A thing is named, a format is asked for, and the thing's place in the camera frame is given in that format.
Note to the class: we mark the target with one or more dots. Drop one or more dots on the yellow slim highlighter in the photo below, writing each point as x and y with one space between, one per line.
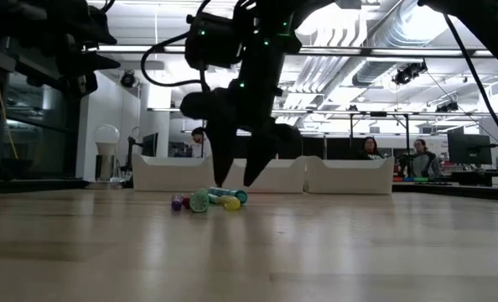
231 203

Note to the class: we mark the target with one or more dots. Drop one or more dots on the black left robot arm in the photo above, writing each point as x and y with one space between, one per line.
6 21

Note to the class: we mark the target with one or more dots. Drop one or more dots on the long ceiling light strip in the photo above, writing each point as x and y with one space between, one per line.
416 52

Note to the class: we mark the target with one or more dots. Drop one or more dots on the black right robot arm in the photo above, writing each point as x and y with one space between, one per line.
266 25

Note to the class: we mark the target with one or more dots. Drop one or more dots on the teal highlighter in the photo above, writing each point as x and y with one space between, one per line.
232 194

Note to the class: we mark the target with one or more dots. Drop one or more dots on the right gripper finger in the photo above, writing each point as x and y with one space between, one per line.
261 155
223 151

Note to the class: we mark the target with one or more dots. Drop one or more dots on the round black spotlight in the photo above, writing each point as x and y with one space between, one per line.
128 79

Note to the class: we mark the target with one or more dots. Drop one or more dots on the person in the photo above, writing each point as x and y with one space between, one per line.
370 153
423 161
203 147

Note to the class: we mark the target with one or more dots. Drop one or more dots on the black computer monitor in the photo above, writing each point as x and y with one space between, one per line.
469 149
150 144

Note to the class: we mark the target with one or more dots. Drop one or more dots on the white plastic bin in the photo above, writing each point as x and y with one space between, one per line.
169 176
349 176
286 176

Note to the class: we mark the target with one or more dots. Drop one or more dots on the black aluminium frame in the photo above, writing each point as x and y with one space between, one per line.
43 185

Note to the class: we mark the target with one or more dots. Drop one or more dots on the white light bulb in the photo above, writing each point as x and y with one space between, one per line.
106 136

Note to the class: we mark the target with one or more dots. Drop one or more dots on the silver ventilation duct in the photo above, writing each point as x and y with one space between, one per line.
383 63

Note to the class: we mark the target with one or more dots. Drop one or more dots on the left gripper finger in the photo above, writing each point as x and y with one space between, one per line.
100 62

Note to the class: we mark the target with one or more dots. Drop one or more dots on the green highlighter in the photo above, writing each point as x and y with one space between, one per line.
198 202

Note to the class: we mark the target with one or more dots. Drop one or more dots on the red dry-erase marker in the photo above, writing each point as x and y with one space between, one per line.
186 202

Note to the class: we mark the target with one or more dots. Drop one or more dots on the dark purple slim marker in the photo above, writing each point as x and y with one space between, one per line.
176 203

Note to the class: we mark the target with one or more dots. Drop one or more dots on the colourful block row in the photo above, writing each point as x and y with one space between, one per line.
410 179

